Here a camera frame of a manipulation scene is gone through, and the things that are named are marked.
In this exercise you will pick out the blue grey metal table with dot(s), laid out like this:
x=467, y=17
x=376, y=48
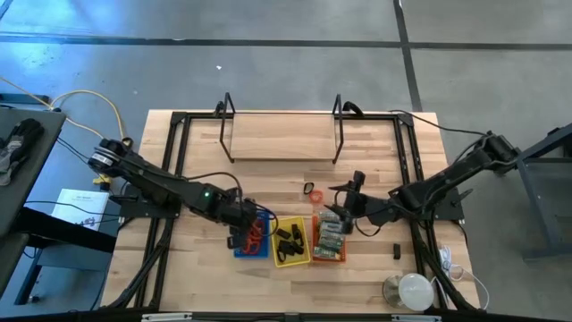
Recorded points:
x=540, y=201

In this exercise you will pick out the white printed booklet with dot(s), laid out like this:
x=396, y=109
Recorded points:
x=80, y=208

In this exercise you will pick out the yellow plastic basket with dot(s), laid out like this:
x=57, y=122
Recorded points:
x=295, y=263

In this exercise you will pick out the black side stand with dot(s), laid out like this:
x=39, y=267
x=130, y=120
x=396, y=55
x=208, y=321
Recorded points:
x=67, y=232

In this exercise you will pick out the grey black work glove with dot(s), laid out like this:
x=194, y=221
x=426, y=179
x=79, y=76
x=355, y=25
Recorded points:
x=18, y=143

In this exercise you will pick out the white light bulb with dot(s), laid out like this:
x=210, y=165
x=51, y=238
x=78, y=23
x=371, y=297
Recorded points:
x=415, y=291

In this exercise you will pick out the black aluminium rig frame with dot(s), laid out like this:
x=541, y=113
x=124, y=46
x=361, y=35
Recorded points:
x=179, y=147

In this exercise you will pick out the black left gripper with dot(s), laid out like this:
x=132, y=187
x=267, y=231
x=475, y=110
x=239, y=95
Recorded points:
x=237, y=212

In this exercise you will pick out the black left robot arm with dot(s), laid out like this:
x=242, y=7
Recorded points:
x=147, y=176

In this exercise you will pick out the yellow green crayon box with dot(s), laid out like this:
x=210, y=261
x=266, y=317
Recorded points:
x=330, y=241
x=328, y=217
x=326, y=252
x=331, y=229

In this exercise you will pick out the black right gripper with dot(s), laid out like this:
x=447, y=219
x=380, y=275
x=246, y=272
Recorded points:
x=357, y=205

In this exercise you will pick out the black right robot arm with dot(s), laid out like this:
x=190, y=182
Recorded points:
x=447, y=181

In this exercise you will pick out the blue plastic basket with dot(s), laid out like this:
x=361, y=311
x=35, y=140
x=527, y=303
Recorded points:
x=237, y=256

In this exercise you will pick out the dark grey side desk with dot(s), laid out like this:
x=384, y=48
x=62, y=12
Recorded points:
x=27, y=170

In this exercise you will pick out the small black block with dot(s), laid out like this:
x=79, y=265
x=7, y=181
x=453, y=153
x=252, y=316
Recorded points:
x=397, y=251

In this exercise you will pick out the orange plastic basket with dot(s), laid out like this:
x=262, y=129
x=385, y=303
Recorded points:
x=314, y=232

